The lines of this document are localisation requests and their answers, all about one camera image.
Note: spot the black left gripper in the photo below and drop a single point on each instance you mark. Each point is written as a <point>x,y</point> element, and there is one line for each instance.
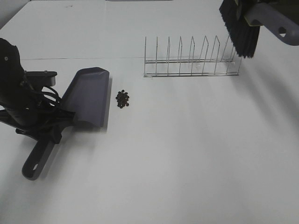
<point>45,118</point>

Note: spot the purple plastic dustpan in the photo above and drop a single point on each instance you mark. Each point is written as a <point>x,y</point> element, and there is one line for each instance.
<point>83,103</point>

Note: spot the pile of coffee beans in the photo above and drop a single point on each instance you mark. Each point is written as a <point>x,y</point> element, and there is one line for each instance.
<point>122,99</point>

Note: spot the purple brush with black bristles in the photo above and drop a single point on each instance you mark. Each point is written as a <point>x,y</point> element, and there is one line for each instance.
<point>243,19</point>

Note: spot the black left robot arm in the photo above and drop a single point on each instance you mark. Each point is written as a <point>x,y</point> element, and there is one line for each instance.
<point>30,103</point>

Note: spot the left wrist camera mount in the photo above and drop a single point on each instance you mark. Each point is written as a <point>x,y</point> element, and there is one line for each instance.
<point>40,79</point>

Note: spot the chrome wire dish rack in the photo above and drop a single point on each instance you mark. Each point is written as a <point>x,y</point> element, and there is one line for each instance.
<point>209,58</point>

